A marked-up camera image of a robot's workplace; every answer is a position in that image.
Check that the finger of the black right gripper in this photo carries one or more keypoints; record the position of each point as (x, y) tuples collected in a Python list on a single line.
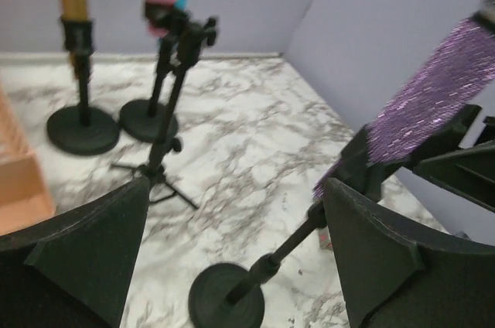
[(468, 173)]

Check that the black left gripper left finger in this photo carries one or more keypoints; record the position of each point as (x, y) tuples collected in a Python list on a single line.
[(75, 269)]

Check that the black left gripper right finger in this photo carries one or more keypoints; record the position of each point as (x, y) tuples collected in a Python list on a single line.
[(396, 272)]

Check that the purple glitter microphone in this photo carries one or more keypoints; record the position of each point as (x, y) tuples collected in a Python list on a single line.
[(460, 67)]

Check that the black mic stand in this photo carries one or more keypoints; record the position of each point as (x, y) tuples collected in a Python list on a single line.
[(141, 118), (81, 129), (228, 295)]

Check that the black mini tripod stand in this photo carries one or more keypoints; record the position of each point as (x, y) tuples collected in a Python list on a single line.
[(192, 38)]

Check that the white red small box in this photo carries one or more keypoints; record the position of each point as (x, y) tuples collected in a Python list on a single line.
[(325, 242)]

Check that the orange plastic file organizer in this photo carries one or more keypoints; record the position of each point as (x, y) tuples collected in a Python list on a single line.
[(25, 197)]

